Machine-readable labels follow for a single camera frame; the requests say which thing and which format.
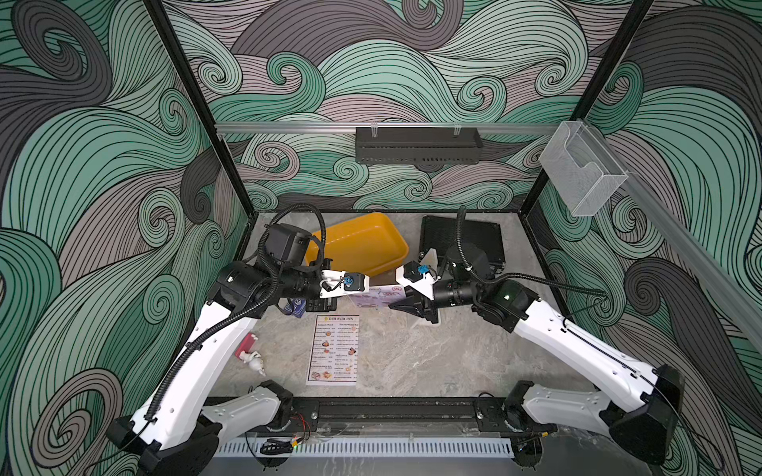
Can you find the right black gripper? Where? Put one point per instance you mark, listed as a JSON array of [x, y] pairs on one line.
[[419, 306]]

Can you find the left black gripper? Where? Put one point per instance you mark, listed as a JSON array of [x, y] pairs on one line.
[[318, 305]]

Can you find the dim sum menu sheet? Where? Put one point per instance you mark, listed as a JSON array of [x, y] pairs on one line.
[[334, 357]]

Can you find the pink dessert menu sheet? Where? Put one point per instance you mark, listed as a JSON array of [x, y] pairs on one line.
[[379, 297]]

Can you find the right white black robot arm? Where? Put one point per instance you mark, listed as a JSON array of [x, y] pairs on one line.
[[634, 403]]

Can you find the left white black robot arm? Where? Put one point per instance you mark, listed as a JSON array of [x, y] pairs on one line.
[[176, 432]]

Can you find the blue playing card box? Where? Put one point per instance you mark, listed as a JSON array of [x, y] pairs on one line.
[[296, 307]]

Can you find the yellow plastic tray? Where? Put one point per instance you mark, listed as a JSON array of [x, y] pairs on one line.
[[370, 244]]

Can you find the black ribbed case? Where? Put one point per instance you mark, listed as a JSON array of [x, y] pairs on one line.
[[439, 233]]

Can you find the pink white plush toy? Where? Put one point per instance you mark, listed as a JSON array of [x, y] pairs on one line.
[[247, 354]]

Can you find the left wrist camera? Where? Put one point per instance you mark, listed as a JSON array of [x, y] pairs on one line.
[[335, 284]]

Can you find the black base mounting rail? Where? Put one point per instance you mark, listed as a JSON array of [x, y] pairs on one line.
[[484, 414]]

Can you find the black wall-mounted shelf tray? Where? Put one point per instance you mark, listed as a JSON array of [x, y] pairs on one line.
[[429, 147]]

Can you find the white slotted cable duct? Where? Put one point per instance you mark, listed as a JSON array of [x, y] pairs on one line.
[[437, 447]]

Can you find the clear acrylic wall pocket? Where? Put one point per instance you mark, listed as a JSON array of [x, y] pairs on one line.
[[582, 167]]

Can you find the aluminium right wall rail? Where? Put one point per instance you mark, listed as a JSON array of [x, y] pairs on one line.
[[712, 222]]

